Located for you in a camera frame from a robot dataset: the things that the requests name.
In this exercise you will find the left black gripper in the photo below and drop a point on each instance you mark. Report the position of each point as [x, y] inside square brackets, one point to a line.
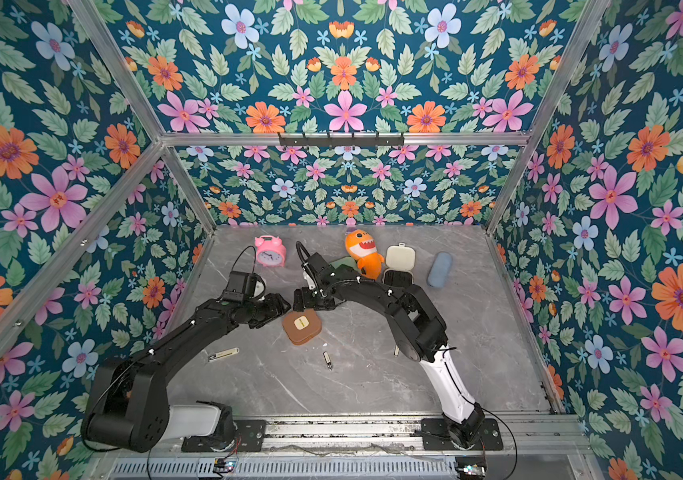
[277, 308]

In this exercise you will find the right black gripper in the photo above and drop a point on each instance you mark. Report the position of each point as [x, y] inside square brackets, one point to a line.
[313, 297]

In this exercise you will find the brown clipper case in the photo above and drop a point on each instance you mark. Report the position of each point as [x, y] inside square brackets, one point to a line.
[302, 326]

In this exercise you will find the gold nail file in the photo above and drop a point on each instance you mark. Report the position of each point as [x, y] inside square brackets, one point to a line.
[221, 355]

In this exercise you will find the cream clipper case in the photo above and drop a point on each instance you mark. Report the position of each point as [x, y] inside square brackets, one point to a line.
[399, 266]

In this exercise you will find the green clipper case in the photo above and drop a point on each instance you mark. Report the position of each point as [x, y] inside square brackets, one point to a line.
[344, 263]

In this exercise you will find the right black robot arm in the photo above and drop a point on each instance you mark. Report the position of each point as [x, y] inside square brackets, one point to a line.
[420, 333]

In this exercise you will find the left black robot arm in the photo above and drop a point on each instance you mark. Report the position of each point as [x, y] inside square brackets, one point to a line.
[129, 406]

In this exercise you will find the pink alarm clock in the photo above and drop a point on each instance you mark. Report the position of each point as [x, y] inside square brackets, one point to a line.
[270, 251]

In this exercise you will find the orange shark plush toy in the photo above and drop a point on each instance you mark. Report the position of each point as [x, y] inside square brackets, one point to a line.
[361, 246]

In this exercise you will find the blue closed case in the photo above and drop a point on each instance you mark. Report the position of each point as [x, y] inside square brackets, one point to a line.
[440, 270]

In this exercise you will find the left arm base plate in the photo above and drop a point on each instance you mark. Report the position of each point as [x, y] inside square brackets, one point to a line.
[243, 435]

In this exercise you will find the black wall hook rail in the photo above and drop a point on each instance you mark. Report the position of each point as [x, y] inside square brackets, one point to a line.
[330, 140]

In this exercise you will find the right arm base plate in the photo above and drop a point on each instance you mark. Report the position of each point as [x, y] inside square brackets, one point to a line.
[442, 434]

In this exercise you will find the white vented cable duct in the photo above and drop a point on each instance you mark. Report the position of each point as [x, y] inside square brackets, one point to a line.
[287, 468]

